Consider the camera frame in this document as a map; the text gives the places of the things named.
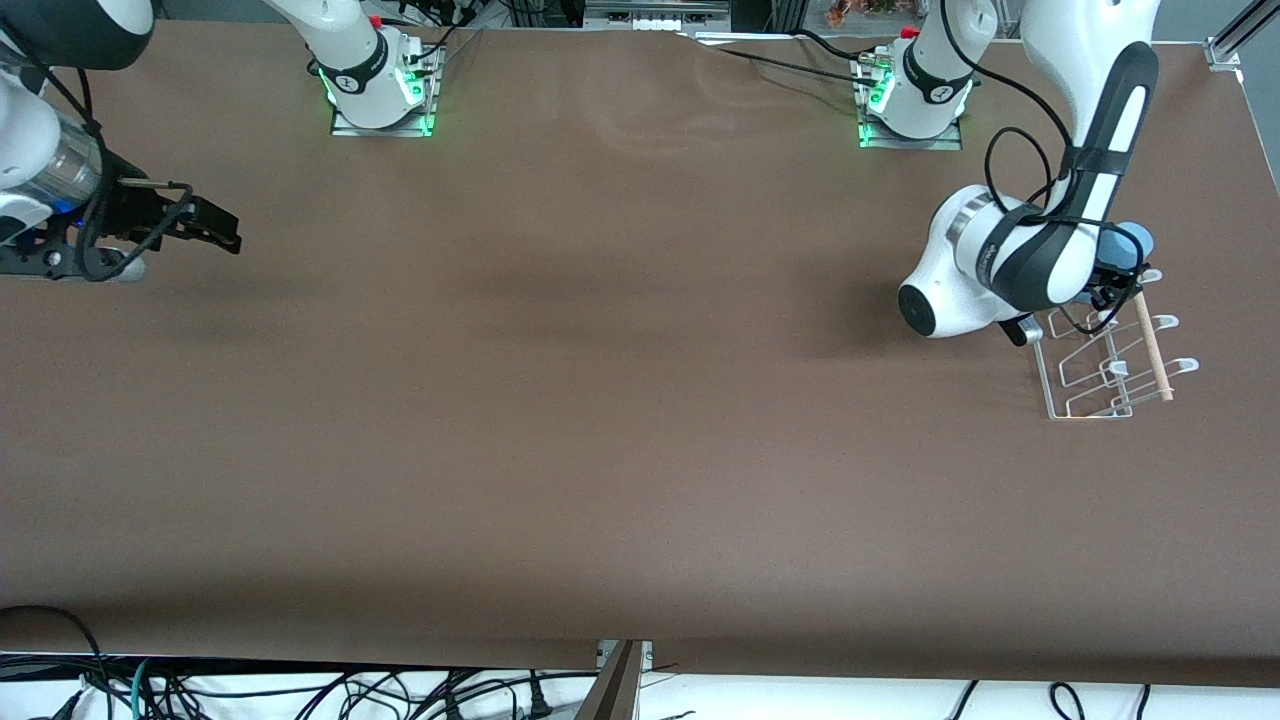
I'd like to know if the blue plastic cup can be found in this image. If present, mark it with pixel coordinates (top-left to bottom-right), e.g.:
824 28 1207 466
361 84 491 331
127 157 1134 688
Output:
1098 221 1155 273

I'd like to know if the orange red clutter item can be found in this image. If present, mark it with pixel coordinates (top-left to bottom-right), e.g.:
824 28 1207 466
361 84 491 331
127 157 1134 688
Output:
827 0 907 27

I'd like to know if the brown table cover sheet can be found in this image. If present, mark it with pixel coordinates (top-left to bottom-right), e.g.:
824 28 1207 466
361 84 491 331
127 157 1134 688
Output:
0 20 1280 689

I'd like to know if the dark table support beam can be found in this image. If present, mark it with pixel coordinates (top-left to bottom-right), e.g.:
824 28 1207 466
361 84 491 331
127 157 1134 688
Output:
572 640 653 720

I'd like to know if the white wire cup rack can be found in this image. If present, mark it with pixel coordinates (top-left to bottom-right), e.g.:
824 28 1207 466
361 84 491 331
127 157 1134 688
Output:
1030 268 1200 422

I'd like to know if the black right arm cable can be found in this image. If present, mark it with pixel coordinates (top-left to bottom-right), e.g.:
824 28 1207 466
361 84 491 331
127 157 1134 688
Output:
18 55 197 283

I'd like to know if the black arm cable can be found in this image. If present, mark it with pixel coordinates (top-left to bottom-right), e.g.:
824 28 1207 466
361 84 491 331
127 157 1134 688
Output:
940 0 1147 337
18 55 197 283

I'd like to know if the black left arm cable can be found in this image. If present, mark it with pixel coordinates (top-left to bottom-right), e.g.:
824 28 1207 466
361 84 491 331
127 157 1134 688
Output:
940 0 1147 337

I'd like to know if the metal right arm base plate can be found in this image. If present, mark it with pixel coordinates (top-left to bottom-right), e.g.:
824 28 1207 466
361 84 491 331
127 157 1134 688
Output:
328 40 441 139

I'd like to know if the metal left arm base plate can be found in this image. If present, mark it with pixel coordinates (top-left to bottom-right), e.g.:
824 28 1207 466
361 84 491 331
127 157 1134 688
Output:
856 55 965 151

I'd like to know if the aluminium frame profile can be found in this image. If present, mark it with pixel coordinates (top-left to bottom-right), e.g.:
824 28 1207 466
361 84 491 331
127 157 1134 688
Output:
583 0 733 31
1204 0 1280 73

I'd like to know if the black cable across table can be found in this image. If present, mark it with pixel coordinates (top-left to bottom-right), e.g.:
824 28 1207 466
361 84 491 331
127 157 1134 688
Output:
690 30 891 91

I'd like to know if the thick black looped cable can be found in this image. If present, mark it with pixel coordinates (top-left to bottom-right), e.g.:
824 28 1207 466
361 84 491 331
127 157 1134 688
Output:
0 604 107 720

